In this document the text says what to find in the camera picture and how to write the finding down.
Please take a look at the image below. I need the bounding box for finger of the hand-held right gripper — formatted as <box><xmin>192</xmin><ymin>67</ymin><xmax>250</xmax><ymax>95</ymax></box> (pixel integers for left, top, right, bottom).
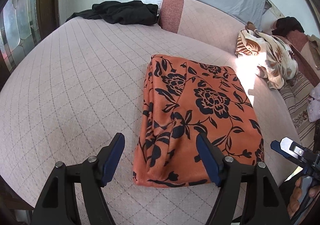
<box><xmin>271</xmin><ymin>137</ymin><xmax>304</xmax><ymax>163</ymax></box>

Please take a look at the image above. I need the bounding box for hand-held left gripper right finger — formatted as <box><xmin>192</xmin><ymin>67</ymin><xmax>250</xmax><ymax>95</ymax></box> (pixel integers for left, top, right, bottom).
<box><xmin>196</xmin><ymin>134</ymin><xmax>292</xmax><ymax>225</ymax></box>

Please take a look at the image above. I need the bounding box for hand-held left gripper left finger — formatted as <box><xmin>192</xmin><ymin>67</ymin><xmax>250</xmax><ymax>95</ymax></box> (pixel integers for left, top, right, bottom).
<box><xmin>31</xmin><ymin>133</ymin><xmax>125</xmax><ymax>225</ymax></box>

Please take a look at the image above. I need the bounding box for orange floral garment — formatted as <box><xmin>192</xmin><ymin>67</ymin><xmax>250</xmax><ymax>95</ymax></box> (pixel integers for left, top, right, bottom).
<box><xmin>132</xmin><ymin>54</ymin><xmax>265</xmax><ymax>188</ymax></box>

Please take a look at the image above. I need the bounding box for person's right hand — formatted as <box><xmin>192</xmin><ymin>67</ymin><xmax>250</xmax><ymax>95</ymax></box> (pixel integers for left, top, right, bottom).
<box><xmin>287</xmin><ymin>178</ymin><xmax>320</xmax><ymax>218</ymax></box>

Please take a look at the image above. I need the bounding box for striped cushion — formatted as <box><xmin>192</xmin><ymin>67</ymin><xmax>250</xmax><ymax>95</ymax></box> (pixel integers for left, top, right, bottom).
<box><xmin>279</xmin><ymin>71</ymin><xmax>320</xmax><ymax>144</ymax></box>

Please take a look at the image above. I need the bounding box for lavender cloth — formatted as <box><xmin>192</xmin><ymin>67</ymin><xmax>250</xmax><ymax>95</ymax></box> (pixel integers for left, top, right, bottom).
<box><xmin>306</xmin><ymin>89</ymin><xmax>320</xmax><ymax>123</ymax></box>

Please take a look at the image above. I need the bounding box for pink quilted bed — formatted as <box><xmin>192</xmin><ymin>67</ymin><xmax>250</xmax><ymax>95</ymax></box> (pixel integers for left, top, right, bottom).
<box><xmin>0</xmin><ymin>16</ymin><xmax>304</xmax><ymax>225</ymax></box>

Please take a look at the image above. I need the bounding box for cream floral blanket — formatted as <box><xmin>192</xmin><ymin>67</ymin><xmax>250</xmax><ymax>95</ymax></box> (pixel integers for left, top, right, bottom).
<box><xmin>234</xmin><ymin>21</ymin><xmax>299</xmax><ymax>90</ymax></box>

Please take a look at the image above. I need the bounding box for brown cloth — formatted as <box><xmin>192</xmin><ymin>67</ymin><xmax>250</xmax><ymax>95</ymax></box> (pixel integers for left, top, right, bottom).
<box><xmin>306</xmin><ymin>34</ymin><xmax>320</xmax><ymax>71</ymax></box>

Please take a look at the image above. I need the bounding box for dark cloth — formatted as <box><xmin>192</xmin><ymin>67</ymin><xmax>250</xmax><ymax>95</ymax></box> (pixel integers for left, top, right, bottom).
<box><xmin>271</xmin><ymin>16</ymin><xmax>305</xmax><ymax>37</ymax></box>

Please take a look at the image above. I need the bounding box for pink padded headboard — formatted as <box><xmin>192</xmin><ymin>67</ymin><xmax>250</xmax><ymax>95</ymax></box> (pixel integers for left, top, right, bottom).
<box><xmin>158</xmin><ymin>0</ymin><xmax>320</xmax><ymax>83</ymax></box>

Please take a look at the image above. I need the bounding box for black clothing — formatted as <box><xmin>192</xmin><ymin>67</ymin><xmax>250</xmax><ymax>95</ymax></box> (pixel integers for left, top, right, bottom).
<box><xmin>65</xmin><ymin>0</ymin><xmax>159</xmax><ymax>26</ymax></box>

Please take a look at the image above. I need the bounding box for stained glass wooden door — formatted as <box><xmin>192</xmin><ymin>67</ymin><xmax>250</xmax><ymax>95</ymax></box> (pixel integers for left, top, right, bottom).
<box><xmin>0</xmin><ymin>0</ymin><xmax>59</xmax><ymax>76</ymax></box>

